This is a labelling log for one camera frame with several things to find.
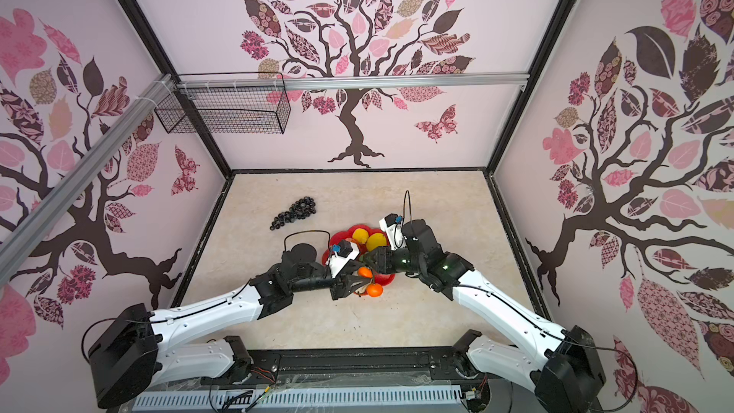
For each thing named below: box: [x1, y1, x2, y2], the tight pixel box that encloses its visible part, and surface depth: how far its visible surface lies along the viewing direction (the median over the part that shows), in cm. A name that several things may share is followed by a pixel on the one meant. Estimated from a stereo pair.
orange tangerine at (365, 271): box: [357, 265, 374, 279], surface depth 74 cm
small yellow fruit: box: [351, 227, 369, 244], surface depth 97 cm
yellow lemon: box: [366, 232, 388, 252], surface depth 94 cm
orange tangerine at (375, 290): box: [367, 282, 384, 298], surface depth 72 cm
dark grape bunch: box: [269, 195, 317, 231], surface depth 105 cm
